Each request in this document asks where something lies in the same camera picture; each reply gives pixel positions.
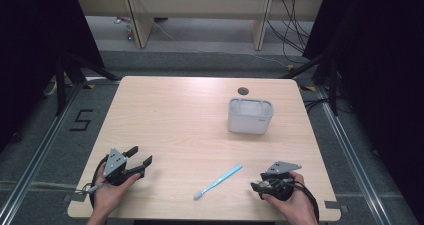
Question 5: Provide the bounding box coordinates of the light blue toothbrush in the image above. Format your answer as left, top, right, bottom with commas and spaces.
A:
193, 163, 244, 201

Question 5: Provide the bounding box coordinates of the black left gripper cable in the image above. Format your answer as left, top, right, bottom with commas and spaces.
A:
89, 154, 111, 210

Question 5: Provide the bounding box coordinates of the metal floor rail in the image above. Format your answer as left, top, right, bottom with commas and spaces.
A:
315, 86, 393, 225
0, 84, 84, 225

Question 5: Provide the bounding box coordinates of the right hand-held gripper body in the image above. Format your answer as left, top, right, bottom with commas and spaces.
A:
259, 160, 303, 201

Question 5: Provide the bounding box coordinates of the grey cable plug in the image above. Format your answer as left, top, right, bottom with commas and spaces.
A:
87, 182, 106, 195

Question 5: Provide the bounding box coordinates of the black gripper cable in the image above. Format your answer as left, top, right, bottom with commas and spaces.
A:
286, 178, 322, 225
89, 154, 111, 210

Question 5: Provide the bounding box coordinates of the person's right hand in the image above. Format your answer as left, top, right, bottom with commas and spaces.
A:
262, 170, 318, 221

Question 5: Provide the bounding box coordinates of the small colourful floor clutter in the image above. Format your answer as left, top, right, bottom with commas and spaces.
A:
113, 16, 135, 42

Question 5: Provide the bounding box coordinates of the black metal stand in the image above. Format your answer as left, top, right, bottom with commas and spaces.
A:
54, 50, 122, 117
281, 50, 340, 117

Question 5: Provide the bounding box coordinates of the person's left hand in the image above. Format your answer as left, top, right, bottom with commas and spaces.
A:
91, 162, 142, 217

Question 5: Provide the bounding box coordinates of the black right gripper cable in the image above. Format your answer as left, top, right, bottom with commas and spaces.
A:
286, 178, 322, 225

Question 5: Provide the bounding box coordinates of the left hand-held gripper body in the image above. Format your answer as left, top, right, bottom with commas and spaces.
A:
102, 147, 146, 187

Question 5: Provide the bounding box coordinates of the bundle of black cables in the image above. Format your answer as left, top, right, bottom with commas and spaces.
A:
265, 0, 315, 65

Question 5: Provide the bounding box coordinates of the white plastic container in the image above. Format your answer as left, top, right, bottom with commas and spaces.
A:
226, 97, 275, 136

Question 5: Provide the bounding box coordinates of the black curtain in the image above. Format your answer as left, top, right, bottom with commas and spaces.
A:
0, 0, 105, 153
301, 0, 424, 216

